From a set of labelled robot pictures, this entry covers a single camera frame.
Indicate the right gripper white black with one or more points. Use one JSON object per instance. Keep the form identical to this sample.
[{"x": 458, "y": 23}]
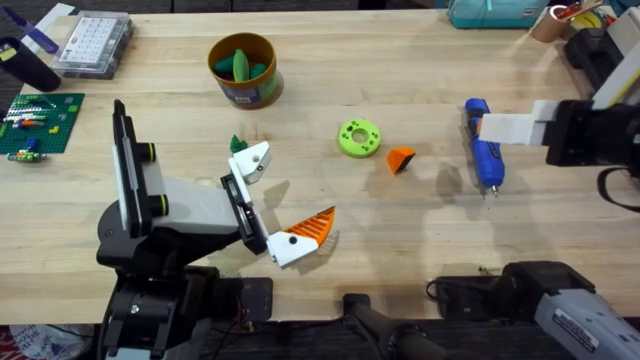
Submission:
[{"x": 590, "y": 132}]

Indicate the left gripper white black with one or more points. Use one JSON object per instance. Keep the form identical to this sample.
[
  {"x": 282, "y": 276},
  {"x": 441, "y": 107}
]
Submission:
[{"x": 200, "y": 210}]

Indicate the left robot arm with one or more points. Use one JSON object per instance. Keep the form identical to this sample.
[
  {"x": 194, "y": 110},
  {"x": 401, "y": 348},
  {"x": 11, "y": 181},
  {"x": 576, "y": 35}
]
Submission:
[{"x": 150, "y": 310}]

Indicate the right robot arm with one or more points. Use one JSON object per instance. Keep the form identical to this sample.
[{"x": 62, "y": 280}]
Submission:
[{"x": 575, "y": 310}]

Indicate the blue electric screwdriver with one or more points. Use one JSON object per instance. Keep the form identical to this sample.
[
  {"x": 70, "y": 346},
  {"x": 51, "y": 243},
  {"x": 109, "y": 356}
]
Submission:
[{"x": 487, "y": 155}]

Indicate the green toy vegetable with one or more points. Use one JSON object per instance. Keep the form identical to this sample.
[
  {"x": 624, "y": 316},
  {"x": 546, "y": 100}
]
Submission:
[{"x": 237, "y": 144}]

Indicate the small screw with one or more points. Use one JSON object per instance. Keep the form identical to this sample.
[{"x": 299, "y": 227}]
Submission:
[{"x": 487, "y": 270}]

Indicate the black box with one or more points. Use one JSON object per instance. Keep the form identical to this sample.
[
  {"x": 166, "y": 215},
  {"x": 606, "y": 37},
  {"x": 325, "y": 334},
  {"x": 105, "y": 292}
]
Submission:
[{"x": 590, "y": 55}]

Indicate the brown tape roll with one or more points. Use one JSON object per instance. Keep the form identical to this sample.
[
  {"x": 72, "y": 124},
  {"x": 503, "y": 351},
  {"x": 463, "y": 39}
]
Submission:
[{"x": 547, "y": 25}]

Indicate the green disc with holes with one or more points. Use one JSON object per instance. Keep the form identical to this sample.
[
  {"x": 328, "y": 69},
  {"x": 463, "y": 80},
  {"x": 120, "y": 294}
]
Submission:
[{"x": 360, "y": 138}]

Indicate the teal zip bag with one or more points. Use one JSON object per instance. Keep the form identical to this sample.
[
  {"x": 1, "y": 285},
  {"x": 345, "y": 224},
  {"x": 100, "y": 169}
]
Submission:
[{"x": 495, "y": 12}]

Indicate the heap of tools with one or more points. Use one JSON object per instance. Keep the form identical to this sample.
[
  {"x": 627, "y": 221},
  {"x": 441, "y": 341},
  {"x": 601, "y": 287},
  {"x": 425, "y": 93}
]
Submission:
[{"x": 590, "y": 15}]

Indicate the orange ribbed wedge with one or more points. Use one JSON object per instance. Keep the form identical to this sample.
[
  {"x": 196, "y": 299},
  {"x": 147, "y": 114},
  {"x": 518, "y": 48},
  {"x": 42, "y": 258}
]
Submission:
[{"x": 400, "y": 159}]

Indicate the brown tub with green toys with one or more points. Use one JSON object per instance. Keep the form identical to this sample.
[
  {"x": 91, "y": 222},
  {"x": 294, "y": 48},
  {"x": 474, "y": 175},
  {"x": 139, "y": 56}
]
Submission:
[{"x": 245, "y": 70}]

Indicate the black upright wrist plate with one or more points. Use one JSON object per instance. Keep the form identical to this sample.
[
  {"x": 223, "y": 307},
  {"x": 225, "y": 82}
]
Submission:
[{"x": 127, "y": 170}]

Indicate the clear plastic parts box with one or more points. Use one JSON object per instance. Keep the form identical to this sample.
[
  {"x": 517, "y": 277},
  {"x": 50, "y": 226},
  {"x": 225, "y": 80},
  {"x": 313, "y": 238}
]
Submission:
[{"x": 92, "y": 45}]

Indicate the green board with toy blocks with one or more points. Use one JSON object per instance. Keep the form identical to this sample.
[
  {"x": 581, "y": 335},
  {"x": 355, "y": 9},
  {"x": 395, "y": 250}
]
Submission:
[{"x": 40, "y": 122}]

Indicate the white plastic bag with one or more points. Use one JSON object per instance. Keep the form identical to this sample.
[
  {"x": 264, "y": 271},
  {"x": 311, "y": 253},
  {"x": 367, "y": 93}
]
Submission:
[{"x": 45, "y": 342}]

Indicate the black cylinder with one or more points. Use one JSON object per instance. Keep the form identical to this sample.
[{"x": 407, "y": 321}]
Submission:
[{"x": 27, "y": 65}]

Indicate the purple pen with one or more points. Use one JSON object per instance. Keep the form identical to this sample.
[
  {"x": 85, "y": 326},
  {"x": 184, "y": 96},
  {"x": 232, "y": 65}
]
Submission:
[{"x": 32, "y": 31}]

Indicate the black camera stand pole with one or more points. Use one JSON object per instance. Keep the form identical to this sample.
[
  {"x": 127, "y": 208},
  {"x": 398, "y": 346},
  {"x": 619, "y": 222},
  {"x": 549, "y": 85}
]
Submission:
[{"x": 390, "y": 330}]

